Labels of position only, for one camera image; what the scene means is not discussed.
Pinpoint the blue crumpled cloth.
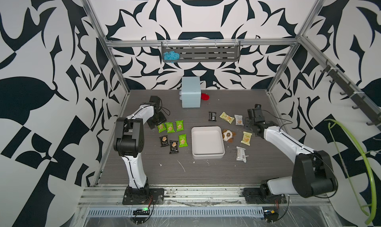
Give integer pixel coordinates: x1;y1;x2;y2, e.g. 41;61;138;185
163;51;180;63

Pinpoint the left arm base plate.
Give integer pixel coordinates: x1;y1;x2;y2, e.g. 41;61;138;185
122;187;164;205

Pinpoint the black cookie packet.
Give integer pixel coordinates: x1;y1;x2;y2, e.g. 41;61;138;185
170;140;179;154
160;135;169;147

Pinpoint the green hose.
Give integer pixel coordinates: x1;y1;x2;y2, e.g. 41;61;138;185
323;118;378;226

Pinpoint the white cookie packet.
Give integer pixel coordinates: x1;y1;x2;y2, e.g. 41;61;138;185
234;115;244;126

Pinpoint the light blue drawer box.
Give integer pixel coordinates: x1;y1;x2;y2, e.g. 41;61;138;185
180;76;201;108

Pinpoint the black barcode snack packet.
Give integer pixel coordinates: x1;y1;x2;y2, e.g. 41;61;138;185
208;112;216;122

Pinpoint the clear snack packet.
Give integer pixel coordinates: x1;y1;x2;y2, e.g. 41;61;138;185
236;146;247;163

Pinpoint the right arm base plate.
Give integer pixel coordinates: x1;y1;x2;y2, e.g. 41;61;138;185
242;185;287;204

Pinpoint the white storage box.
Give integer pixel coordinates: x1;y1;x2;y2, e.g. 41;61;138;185
191;126;225;160

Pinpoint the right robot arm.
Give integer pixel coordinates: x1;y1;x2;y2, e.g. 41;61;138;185
244;104;338;198

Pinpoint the brown white plush toy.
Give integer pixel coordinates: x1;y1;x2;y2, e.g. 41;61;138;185
222;129;236;143

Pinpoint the grey wall shelf rack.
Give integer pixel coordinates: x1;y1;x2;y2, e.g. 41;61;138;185
161;40;241;63

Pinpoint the cream cookie packet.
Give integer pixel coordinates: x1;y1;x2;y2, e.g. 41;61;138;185
219;112;235;124

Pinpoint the black hook rail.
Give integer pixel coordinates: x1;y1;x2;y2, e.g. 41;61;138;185
320;59;381;130

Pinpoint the green cookie packet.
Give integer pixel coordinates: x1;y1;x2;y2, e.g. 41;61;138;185
241;131;253;146
165;122;176;133
157;123;167;133
178;134;188;148
176;120;184;132

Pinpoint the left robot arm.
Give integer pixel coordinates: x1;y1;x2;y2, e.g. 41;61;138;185
113;96;166;205

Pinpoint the red small object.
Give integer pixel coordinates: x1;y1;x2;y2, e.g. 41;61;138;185
201;93;210;101

